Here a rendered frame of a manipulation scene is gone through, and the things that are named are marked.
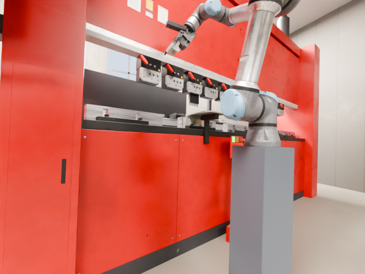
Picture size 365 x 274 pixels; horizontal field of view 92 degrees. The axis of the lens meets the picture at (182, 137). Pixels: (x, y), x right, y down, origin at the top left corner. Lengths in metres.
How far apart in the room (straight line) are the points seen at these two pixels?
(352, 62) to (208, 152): 3.72
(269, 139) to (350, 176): 3.69
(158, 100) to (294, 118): 2.25
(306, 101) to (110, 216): 3.03
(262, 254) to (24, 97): 1.04
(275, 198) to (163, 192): 0.66
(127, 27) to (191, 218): 1.34
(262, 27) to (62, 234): 1.09
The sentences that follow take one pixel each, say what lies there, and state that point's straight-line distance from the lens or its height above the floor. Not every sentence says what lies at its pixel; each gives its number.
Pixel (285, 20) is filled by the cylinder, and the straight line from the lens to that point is 3.56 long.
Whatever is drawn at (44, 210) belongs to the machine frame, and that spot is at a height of 0.51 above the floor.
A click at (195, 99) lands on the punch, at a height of 1.14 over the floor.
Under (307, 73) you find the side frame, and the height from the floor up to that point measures 1.87.
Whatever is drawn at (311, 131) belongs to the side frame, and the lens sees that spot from 3.25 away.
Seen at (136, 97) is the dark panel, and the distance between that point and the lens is 1.79.
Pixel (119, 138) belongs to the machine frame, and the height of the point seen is 0.79.
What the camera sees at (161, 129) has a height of 0.86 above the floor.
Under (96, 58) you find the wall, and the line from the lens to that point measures 4.26.
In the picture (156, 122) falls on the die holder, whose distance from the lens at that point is 1.24.
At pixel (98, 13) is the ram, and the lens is 1.28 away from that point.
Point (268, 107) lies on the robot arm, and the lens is 0.80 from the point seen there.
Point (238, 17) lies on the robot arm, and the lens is 1.12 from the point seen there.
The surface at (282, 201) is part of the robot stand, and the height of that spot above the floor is 0.56.
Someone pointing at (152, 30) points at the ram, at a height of 1.53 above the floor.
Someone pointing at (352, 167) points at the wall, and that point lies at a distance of 4.41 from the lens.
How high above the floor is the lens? 0.79
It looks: 1 degrees up
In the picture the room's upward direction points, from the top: 2 degrees clockwise
